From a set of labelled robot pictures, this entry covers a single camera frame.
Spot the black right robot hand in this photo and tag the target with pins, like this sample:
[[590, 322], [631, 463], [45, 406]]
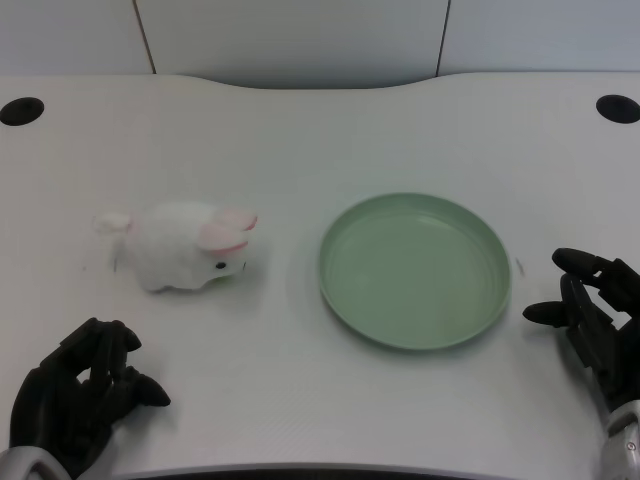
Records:
[[590, 320]]

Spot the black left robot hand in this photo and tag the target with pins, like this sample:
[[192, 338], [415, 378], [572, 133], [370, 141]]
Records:
[[55, 395]]

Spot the white plush rabbit doll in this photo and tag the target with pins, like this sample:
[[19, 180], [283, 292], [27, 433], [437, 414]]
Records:
[[185, 250]]

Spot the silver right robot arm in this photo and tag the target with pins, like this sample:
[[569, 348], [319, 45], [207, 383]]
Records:
[[622, 440]]

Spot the green round plate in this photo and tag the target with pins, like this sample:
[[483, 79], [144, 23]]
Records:
[[415, 270]]

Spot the black round table grommet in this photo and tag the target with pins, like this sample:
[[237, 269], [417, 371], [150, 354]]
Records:
[[21, 111], [618, 108]]

